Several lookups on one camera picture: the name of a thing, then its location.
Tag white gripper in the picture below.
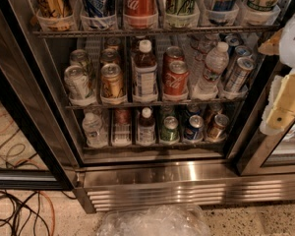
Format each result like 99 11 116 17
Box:
258 14 295 136

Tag blue pepsi can top shelf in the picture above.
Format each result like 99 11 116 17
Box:
83 0 116 30

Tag blue pepsi can shelf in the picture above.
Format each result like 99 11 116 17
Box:
83 0 116 30
183 115 204 143

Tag silver blue can middle front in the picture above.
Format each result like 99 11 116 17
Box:
224 57 255 92

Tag clear water bottle middle shelf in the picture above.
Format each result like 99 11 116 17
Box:
196 41 229 99

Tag white green 7up can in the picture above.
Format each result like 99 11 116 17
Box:
241 0 278 26

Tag red bull can top shelf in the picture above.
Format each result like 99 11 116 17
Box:
204 0 239 26

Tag gold can bottom shelf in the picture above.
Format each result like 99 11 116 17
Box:
206 114 229 142

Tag gold can shelf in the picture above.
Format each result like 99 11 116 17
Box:
100 48 121 65
206 114 229 142
36 0 73 31
100 63 126 104

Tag red coke can middle front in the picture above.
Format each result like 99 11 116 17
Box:
163 60 189 101

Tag red coke can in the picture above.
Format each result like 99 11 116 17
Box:
163 60 189 101
163 46 185 65

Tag blue pepsi can bottom shelf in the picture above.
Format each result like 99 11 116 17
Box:
183 115 204 143

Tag red coke can middle back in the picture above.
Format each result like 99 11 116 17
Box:
163 46 185 65

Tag green can top shelf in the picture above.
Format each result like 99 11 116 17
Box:
165 0 196 28

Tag green can shelf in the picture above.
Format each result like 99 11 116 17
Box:
165 0 196 28
160 116 179 143

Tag green can bottom shelf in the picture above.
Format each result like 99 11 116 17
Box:
160 116 179 143

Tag brown tea bottle middle shelf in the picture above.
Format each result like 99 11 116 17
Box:
133 39 157 102

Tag brown tea bottle shelf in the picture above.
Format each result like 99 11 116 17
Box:
137 107 155 146
133 39 157 102

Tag stainless steel fridge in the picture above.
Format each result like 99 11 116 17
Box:
34 0 295 213

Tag brown tea bottle bottom shelf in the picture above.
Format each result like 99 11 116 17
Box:
137 107 155 146

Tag red coca-cola can top shelf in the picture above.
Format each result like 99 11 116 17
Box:
125 0 155 29

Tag red can bottom shelf back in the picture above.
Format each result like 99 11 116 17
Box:
114 108 131 125

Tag gold can middle shelf front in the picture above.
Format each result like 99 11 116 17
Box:
100 63 126 104

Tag water bottle bottom shelf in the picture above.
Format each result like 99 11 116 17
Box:
83 112 107 148

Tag silver can middle shelf back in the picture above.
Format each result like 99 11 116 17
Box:
70 49 90 71

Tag silver can shelf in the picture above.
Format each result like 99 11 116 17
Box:
64 65 95 106
70 49 90 71

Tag silver can middle shelf front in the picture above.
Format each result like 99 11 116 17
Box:
64 65 95 106

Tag gold can top shelf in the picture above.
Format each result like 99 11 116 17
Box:
36 0 73 31

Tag glass fridge door left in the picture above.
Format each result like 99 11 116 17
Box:
0 0 79 190

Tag clear plastic bag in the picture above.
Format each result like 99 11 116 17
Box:
95 205 211 236

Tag black and orange floor cables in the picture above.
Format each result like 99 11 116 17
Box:
0 110 77 236

